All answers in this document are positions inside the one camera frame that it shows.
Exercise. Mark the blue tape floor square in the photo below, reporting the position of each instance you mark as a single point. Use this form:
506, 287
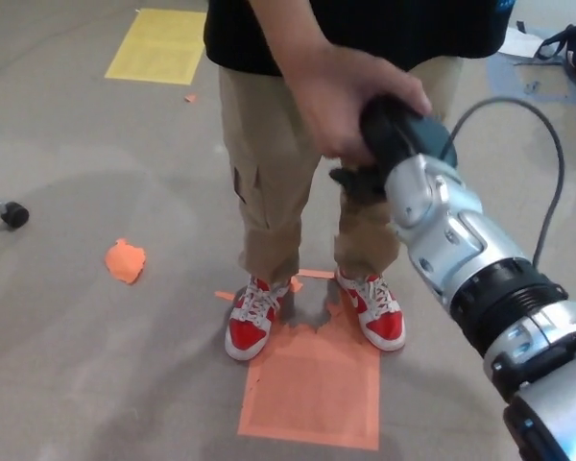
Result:
501, 81

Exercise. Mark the black t-shirt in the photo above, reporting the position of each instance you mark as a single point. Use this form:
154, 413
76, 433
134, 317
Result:
389, 29

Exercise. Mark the crumpled orange paper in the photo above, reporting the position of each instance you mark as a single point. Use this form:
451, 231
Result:
125, 261

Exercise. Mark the person's right forearm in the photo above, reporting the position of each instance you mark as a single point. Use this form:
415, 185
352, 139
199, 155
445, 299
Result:
288, 29

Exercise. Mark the robot right black hand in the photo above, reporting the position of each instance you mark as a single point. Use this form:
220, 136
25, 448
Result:
403, 134

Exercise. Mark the small orange paper scrap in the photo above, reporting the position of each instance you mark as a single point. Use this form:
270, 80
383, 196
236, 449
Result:
190, 98

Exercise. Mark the robot right silver arm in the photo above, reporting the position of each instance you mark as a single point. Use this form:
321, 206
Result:
461, 240

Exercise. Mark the yellow rectangular floor sheet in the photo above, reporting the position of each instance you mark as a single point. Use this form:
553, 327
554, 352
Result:
156, 45

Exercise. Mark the person's right red white sneaker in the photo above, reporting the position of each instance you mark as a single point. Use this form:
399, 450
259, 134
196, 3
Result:
247, 333

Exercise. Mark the person's right hand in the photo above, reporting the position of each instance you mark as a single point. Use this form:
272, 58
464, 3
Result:
336, 96

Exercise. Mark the person's left red white sneaker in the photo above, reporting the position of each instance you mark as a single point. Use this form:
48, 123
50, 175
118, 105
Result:
384, 326

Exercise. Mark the orange square floor sheet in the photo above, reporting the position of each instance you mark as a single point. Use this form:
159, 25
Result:
312, 398

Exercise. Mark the white paper sheet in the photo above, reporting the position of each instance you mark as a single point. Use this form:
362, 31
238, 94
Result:
520, 43

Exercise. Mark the orange tape strip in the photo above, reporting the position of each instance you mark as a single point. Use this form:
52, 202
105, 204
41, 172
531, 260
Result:
317, 274

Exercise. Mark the black chair caster wheel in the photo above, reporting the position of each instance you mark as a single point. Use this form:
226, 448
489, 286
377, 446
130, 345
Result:
15, 214

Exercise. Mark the short orange tape piece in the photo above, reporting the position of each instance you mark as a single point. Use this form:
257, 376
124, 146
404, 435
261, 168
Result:
224, 295

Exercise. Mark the person's red white sneaker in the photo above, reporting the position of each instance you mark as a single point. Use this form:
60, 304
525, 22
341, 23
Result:
247, 333
384, 326

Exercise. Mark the khaki cargo pants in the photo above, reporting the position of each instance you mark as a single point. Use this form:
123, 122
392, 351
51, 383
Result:
269, 144

